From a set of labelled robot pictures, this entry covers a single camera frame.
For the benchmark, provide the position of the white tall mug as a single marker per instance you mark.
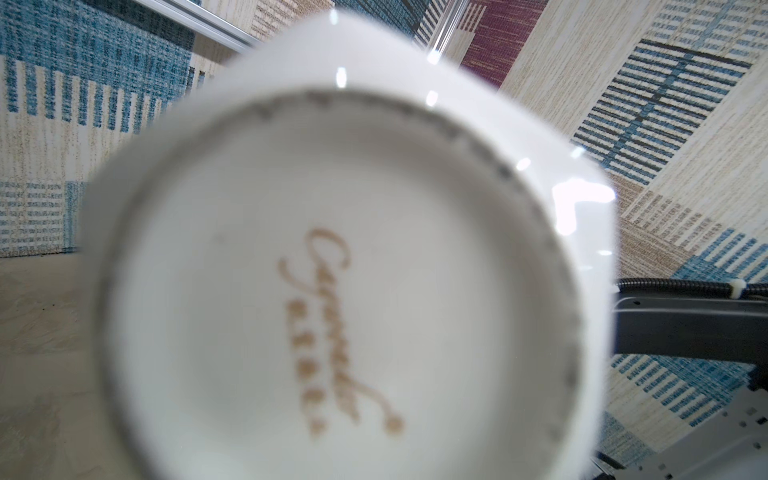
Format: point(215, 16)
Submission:
point(344, 259)

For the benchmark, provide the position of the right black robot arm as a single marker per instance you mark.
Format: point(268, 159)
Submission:
point(694, 319)

